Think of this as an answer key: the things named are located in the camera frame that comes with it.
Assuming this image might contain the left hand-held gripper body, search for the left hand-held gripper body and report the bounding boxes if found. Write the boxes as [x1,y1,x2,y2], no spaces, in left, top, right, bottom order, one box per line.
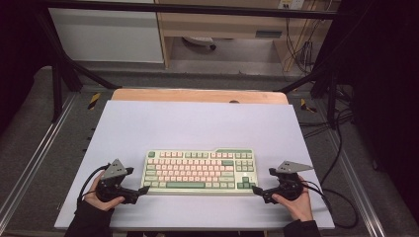
[95,158,139,204]

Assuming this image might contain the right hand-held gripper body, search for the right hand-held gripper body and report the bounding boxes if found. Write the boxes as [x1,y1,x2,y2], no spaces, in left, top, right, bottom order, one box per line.
[275,160,314,201]

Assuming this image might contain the green and cream keyboard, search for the green and cream keyboard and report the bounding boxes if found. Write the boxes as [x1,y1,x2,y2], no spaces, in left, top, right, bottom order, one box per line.
[140,147,260,197]

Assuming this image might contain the person's right hand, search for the person's right hand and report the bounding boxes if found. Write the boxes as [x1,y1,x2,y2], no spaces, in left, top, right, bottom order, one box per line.
[271,176,314,222]

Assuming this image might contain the person's left hand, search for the person's left hand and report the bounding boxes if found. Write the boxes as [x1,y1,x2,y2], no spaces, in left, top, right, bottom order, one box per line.
[84,171,126,211]

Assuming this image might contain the yellow and black tape strip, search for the yellow and black tape strip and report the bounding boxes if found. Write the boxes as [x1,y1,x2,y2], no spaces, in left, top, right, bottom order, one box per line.
[87,92,102,111]
[299,98,318,114]

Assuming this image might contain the wooden table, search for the wooden table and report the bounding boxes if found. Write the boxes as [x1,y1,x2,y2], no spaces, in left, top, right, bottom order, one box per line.
[111,88,290,106]

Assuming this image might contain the black metal stand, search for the black metal stand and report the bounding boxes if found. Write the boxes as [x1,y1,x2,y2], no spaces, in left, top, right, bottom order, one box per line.
[36,9,123,123]
[278,58,340,130]

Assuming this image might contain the white cabinet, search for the white cabinet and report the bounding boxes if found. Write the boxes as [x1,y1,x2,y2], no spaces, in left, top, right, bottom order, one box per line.
[48,7,165,64]

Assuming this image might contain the dark curtain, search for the dark curtain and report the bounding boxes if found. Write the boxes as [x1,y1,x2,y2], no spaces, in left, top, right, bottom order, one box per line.
[339,0,419,225]
[0,0,50,132]

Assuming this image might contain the white chair base with caster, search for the white chair base with caster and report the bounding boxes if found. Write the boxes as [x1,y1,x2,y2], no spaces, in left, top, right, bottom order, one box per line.
[182,36,217,51]

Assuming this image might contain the light wooden desk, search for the light wooden desk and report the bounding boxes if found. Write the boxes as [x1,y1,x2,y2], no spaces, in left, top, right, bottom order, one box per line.
[154,0,340,72]

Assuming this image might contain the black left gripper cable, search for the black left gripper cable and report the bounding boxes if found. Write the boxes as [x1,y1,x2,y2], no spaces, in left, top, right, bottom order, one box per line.
[76,163,112,208]

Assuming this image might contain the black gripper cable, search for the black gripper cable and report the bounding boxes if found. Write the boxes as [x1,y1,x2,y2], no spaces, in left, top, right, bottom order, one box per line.
[76,163,112,208]
[297,180,360,230]

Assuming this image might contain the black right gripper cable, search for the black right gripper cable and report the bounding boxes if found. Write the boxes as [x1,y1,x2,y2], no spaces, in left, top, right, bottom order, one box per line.
[297,180,360,230]

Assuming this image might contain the metal floor rail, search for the metal floor rail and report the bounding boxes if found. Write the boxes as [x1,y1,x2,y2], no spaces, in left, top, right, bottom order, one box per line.
[0,93,78,225]
[324,131,387,237]

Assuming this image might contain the black floor cables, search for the black floor cables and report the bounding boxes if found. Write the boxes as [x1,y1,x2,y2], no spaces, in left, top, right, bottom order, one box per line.
[297,108,354,139]

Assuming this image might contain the bundle of hanging cables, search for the bundle of hanging cables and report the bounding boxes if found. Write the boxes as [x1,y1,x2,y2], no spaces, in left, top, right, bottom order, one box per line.
[285,16,318,75]

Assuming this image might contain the white wall socket strip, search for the white wall socket strip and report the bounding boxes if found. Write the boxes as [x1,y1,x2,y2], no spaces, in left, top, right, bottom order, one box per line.
[278,0,305,10]

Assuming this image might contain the black horizontal frame bar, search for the black horizontal frame bar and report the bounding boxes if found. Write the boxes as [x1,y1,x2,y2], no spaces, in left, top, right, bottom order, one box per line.
[45,0,339,20]

